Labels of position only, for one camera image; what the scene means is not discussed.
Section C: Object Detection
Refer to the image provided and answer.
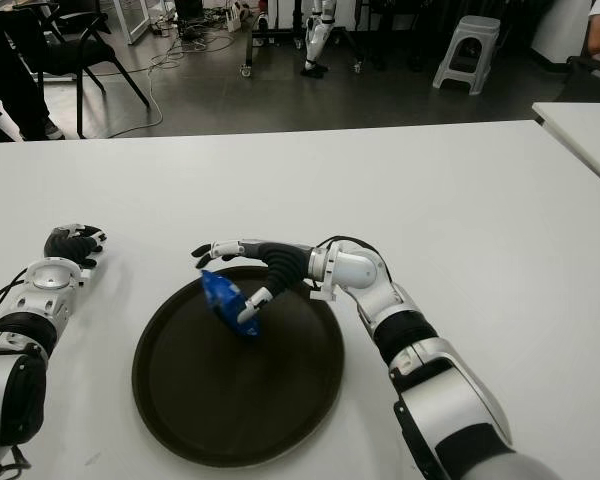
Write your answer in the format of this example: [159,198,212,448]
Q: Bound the white humanoid robot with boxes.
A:
[299,0,339,79]

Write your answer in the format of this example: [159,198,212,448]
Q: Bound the person in black trousers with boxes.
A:
[0,0,67,142]

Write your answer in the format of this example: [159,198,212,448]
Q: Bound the black metal chair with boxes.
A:
[0,0,151,140]

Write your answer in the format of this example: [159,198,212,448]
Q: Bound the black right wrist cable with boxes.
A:
[314,234,396,284]

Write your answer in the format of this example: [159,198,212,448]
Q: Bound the black left elbow cable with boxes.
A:
[0,446,32,480]

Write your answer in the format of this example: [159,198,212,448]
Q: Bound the white framed panel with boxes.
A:
[112,0,151,46]

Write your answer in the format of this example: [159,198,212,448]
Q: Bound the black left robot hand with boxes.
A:
[43,224,108,269]

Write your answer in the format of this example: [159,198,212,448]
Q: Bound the round dark brown tray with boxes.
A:
[131,265,345,455]

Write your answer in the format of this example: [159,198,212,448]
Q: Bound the tangled floor cables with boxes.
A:
[177,17,234,54]

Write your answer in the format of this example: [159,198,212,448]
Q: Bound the blue Oreo packet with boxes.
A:
[200,269,261,344]

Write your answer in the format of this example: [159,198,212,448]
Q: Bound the white side table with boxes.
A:
[531,101,600,196]

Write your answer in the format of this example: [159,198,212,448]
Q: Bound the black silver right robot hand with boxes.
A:
[190,239,314,325]

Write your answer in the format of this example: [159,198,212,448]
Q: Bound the grey plastic stool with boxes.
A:
[432,14,501,96]

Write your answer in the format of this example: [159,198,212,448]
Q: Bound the black wheeled frame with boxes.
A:
[238,0,366,79]

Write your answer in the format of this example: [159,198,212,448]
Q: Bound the black office chair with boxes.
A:
[554,54,600,104]

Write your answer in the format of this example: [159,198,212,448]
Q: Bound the white floor cable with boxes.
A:
[87,29,164,139]

